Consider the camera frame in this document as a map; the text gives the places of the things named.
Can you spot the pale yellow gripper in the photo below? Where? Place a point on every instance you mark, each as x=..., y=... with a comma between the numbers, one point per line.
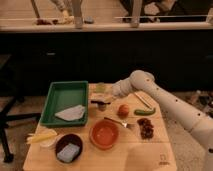
x=108, y=98

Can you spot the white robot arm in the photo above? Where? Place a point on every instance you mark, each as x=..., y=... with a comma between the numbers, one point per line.
x=196, y=122

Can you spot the small metal cup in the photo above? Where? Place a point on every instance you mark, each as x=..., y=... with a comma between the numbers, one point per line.
x=102, y=106

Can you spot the orange round fruit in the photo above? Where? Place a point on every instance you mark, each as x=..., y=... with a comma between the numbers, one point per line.
x=123, y=111

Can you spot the wooden chopsticks pair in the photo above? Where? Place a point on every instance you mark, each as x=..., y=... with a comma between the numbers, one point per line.
x=143, y=101

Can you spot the metal fork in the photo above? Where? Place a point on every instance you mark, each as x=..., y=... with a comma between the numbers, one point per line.
x=124, y=124

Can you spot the orange ceramic bowl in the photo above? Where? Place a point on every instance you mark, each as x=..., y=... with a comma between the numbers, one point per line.
x=104, y=134

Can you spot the grey folded cloth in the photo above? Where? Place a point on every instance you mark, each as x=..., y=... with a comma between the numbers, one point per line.
x=72, y=113

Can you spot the green plastic tray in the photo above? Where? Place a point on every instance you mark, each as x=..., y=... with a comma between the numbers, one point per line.
x=61, y=96

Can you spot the dark red grape bunch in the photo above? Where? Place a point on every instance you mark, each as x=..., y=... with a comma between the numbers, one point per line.
x=146, y=128

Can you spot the dark brown bowl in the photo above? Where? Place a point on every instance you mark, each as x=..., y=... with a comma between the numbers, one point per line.
x=65, y=140

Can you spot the blue sponge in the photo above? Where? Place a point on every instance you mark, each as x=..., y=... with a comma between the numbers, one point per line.
x=68, y=153

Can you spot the small white bowl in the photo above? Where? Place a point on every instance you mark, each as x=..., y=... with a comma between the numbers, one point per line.
x=50, y=142

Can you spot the black office chair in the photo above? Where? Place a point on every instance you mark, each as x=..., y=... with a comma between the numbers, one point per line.
x=4, y=116

